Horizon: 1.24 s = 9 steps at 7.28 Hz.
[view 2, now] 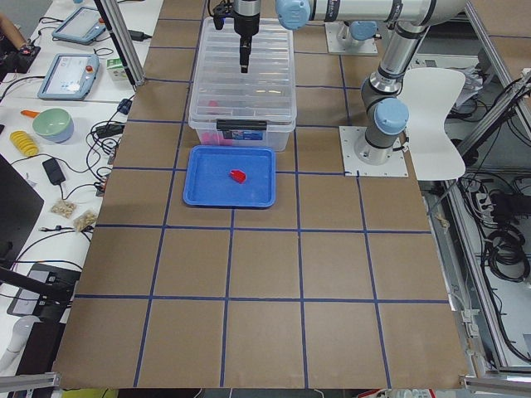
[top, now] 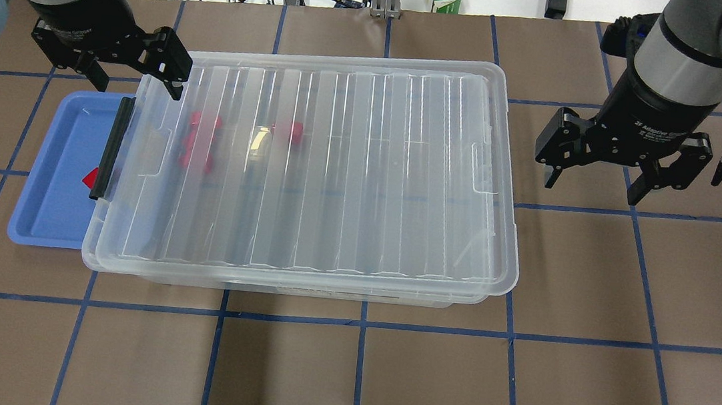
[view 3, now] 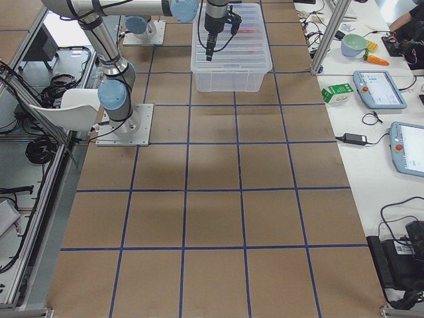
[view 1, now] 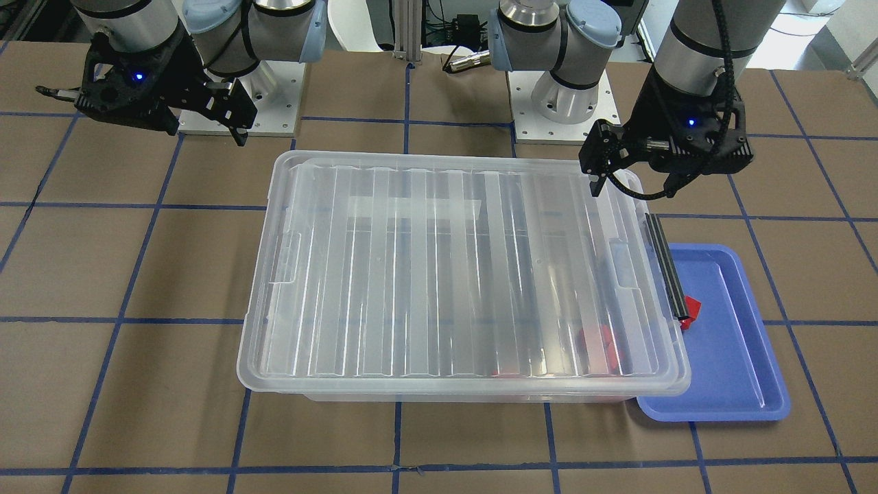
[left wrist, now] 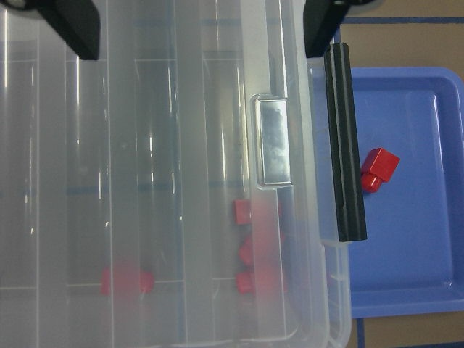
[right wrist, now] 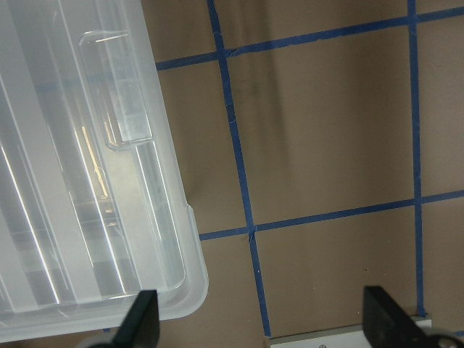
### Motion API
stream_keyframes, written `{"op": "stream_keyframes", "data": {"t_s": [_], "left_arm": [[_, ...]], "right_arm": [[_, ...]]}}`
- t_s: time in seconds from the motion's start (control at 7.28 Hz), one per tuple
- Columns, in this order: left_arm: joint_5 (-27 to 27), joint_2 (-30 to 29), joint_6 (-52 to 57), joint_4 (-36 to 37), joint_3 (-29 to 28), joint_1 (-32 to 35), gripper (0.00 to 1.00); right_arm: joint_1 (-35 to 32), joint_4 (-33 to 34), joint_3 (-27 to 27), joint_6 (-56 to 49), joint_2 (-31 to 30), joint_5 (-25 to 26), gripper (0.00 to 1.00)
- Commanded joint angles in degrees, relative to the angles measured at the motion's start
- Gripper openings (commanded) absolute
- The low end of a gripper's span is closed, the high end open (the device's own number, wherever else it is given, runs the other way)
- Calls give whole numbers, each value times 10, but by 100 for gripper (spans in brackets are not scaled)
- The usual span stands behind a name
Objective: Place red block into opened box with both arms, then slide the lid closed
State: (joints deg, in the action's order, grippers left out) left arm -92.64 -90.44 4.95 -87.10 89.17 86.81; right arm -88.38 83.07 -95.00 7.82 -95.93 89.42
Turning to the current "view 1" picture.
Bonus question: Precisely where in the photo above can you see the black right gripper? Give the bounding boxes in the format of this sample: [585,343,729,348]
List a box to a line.
[36,29,257,147]

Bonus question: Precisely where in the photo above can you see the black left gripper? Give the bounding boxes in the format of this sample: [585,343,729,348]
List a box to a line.
[579,69,755,200]

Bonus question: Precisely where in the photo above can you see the red block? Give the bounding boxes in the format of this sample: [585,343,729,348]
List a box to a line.
[680,295,702,332]
[578,325,621,375]

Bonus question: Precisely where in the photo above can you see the clear plastic box lid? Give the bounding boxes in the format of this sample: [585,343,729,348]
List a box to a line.
[237,152,692,397]

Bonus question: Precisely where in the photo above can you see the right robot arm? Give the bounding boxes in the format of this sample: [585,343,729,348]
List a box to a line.
[36,1,327,146]

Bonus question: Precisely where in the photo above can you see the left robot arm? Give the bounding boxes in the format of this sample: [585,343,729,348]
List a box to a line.
[487,1,782,201]

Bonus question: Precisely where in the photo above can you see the red block in box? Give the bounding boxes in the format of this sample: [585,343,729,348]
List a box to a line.
[578,325,621,375]

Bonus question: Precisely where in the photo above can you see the clear plastic storage box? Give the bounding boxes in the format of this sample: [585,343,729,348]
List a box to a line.
[274,152,692,405]

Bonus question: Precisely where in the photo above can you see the white chair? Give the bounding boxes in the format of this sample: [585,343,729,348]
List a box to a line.
[327,0,383,53]

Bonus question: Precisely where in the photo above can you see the blue plastic tray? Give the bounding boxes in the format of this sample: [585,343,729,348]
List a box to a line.
[637,243,791,423]

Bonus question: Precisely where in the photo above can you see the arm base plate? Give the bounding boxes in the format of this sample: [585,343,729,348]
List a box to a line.
[507,70,621,146]
[179,60,307,138]

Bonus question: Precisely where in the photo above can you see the black box handle bar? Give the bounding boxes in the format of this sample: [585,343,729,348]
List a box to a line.
[645,213,691,322]

